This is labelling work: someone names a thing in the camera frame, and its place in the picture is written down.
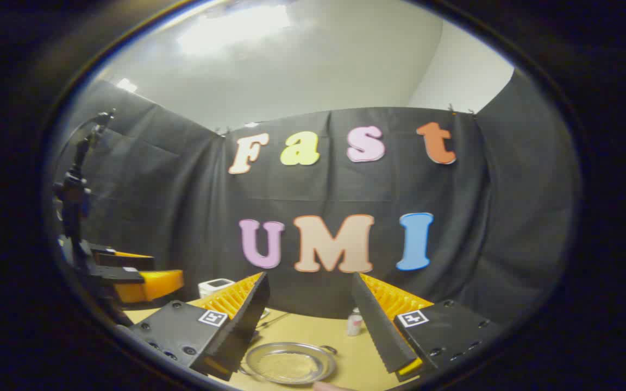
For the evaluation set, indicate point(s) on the pile of soybeans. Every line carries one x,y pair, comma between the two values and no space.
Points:
288,368

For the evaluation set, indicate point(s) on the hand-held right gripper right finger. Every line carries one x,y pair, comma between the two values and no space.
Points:
381,331

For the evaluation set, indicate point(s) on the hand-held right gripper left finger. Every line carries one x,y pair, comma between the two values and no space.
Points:
245,320

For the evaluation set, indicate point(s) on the clear bottle with pink label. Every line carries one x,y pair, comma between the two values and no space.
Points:
354,323

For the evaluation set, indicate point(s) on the white toaster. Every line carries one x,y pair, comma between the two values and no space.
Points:
215,286

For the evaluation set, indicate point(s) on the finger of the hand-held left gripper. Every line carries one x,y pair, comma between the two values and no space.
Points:
128,260
152,285

